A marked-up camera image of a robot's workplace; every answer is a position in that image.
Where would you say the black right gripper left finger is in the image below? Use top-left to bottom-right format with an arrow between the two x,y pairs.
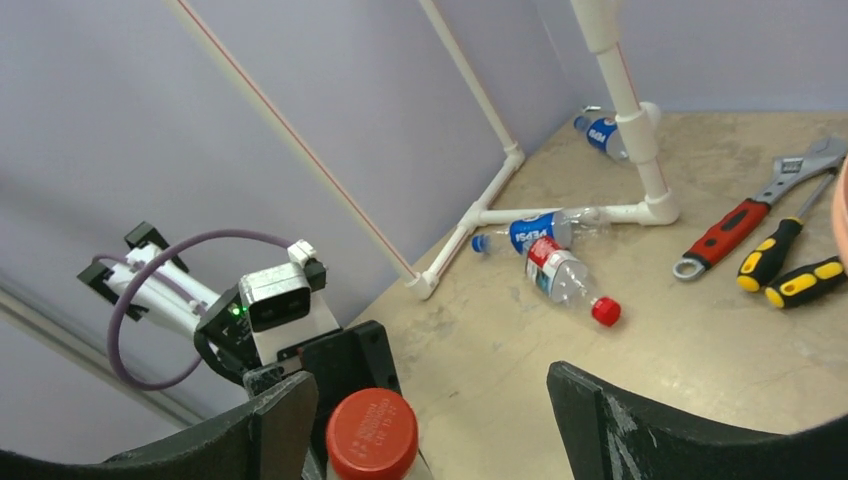
1,372 -> 318,479

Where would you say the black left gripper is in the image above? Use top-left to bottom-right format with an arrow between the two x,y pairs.
242,320 -> 402,464

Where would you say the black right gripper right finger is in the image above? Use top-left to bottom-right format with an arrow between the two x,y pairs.
547,361 -> 847,479

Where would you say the clear bottle red cap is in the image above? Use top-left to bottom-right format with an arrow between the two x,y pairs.
325,388 -> 434,480

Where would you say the red label bottle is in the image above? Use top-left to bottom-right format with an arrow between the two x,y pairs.
524,236 -> 622,327

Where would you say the Pepsi bottle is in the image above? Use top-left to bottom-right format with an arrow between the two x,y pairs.
470,207 -> 610,256

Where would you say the orange plastic bin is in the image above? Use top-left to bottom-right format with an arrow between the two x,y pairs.
830,161 -> 847,269

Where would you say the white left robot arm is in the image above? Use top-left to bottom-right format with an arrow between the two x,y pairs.
79,222 -> 400,464

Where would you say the yellow black screwdriver left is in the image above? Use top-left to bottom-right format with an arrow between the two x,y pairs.
736,172 -> 836,293

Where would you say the yellow black screwdriver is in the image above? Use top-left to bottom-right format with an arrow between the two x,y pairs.
736,172 -> 836,293
765,256 -> 847,309

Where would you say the yellow black screwdriver right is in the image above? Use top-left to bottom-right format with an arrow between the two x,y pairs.
765,256 -> 847,309

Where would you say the Pepsi bottle far corner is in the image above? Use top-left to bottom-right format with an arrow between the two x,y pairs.
572,111 -> 629,161

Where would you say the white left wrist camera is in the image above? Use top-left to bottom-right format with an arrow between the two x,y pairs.
238,240 -> 341,366

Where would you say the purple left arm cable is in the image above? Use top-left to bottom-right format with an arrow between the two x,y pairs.
92,229 -> 294,392

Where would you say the red handled adjustable wrench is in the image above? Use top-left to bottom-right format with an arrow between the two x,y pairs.
672,136 -> 847,281

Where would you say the white PVC pipe frame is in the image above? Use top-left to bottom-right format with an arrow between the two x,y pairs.
167,1 -> 681,300

